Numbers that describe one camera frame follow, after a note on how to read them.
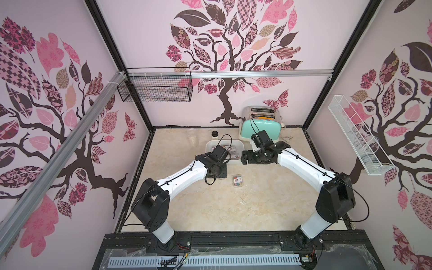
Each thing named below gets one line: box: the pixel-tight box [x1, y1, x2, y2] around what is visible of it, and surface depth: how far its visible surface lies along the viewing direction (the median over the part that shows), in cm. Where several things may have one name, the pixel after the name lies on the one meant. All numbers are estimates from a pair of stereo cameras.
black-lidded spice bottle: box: [211, 130, 219, 141], surface depth 107 cm
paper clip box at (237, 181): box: [233, 175, 243, 188], surface depth 94 cm
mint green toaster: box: [238, 105, 282, 142], surface depth 106 cm
